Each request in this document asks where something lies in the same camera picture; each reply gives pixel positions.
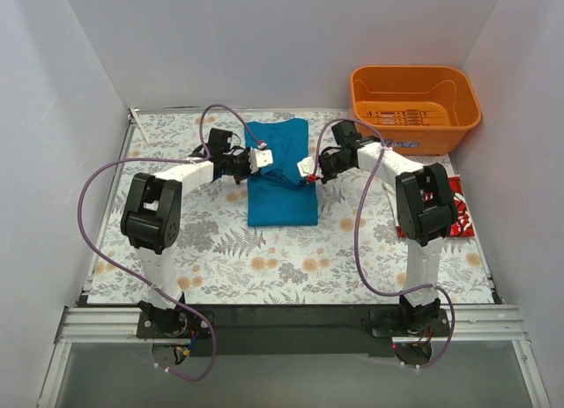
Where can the aluminium frame rail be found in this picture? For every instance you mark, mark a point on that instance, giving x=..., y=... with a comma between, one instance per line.
x=119, y=325

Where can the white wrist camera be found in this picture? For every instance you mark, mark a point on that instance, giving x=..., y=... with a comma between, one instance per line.
x=307, y=168
x=259, y=158

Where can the teal blue t shirt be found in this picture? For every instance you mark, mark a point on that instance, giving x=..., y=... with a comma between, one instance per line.
x=278, y=195

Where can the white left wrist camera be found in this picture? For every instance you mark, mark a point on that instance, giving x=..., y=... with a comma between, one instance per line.
x=259, y=158

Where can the orange plastic basket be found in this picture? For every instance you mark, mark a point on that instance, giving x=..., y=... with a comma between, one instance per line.
x=419, y=109

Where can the folded red printed t shirt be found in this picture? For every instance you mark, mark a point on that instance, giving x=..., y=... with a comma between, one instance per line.
x=461, y=228

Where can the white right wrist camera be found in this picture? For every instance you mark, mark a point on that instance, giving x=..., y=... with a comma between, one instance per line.
x=307, y=168

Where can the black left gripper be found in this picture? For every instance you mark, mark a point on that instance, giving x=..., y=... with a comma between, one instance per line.
x=245, y=165

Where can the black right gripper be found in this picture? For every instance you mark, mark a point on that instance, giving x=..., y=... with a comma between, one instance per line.
x=324, y=166

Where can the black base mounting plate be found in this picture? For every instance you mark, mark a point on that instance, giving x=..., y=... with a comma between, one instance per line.
x=289, y=329

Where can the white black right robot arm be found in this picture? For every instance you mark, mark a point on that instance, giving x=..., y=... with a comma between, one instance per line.
x=426, y=212

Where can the floral patterned table mat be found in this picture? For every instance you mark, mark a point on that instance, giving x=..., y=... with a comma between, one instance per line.
x=353, y=255

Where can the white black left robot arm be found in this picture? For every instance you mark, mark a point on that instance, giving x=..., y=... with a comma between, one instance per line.
x=151, y=221

